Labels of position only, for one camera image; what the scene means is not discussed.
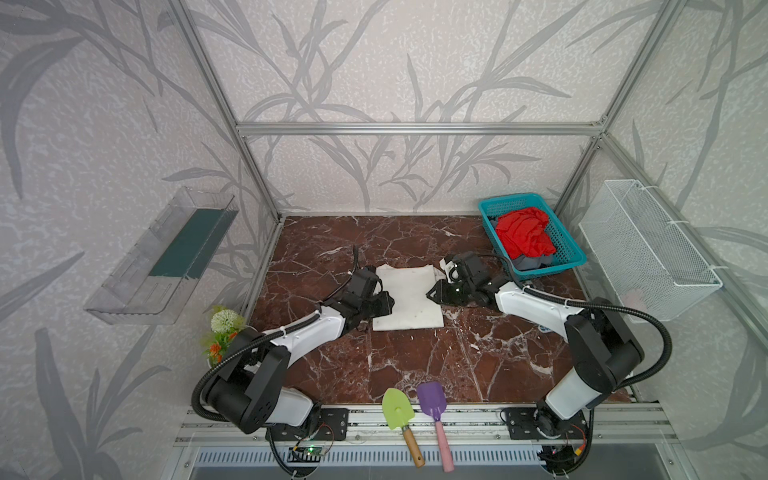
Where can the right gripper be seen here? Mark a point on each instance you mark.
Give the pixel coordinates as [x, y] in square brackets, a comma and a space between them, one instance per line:
[438, 291]

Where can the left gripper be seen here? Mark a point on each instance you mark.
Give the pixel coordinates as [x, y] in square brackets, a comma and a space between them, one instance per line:
[380, 303]

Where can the white printed t-shirt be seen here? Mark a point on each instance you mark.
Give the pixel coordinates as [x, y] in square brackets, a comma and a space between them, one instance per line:
[408, 287]

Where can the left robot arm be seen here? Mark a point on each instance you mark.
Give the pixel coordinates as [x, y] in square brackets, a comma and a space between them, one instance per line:
[247, 387]

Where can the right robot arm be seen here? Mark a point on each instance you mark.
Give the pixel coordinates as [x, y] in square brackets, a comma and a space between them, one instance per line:
[603, 350]

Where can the grey t-shirt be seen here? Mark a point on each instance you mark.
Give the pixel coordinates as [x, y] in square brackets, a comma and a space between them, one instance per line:
[524, 263]

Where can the red t-shirt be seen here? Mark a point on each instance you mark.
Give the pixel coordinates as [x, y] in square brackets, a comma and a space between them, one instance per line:
[522, 233]

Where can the teal plastic basket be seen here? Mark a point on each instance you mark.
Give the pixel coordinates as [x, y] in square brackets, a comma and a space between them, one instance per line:
[568, 254]

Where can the green toy shovel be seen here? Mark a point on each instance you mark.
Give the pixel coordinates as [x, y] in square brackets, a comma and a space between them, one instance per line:
[398, 411]

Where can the purple toy shovel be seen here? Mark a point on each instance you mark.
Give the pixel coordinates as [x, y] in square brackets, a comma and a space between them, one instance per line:
[433, 402]

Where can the potted artificial flowers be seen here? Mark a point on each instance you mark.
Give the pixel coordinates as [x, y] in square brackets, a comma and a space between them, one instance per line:
[225, 324]

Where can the small green circuit board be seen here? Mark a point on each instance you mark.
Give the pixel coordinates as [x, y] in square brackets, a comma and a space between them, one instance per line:
[309, 454]

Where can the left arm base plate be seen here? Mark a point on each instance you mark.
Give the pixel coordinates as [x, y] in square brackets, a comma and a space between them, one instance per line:
[328, 424]

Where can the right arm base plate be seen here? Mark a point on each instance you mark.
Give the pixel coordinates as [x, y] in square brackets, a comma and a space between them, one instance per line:
[539, 423]

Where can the pink object in wire basket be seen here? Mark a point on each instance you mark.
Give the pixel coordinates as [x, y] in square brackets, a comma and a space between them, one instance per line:
[635, 299]

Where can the white wire mesh basket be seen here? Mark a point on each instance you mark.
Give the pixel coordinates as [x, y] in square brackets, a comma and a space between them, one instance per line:
[639, 246]

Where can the aluminium frame crossbar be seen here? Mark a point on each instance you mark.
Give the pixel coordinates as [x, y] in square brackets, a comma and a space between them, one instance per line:
[252, 129]

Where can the clear plastic wall shelf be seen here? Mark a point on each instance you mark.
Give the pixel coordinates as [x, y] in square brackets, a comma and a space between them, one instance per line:
[154, 281]

